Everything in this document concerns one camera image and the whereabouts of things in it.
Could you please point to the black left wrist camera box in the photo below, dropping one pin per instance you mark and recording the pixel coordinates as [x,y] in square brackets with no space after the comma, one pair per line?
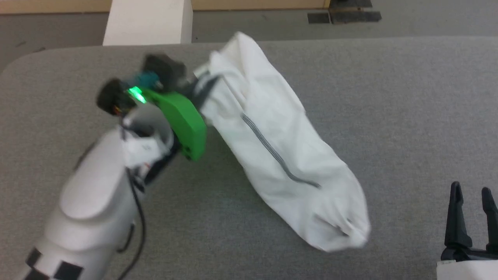
[165,70]

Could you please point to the small black floor mat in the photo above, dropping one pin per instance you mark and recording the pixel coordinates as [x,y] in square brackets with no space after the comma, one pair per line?
[318,18]

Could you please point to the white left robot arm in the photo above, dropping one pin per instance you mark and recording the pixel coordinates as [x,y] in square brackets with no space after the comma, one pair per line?
[93,194]

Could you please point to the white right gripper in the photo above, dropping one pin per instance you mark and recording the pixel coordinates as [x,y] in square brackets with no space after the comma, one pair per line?
[470,268]

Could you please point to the lemon print partition screen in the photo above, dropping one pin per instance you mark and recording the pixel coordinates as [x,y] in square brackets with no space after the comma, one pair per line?
[58,6]

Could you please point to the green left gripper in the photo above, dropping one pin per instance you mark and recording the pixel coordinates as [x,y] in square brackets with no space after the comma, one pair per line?
[186,124]

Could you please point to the large black floor plate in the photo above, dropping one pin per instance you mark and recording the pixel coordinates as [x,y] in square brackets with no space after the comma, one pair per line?
[354,13]

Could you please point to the white cube box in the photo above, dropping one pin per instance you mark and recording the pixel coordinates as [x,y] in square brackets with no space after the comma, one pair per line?
[148,23]

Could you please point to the white t-shirt grey stitching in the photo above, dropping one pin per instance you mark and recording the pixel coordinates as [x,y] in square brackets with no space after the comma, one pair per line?
[280,147]

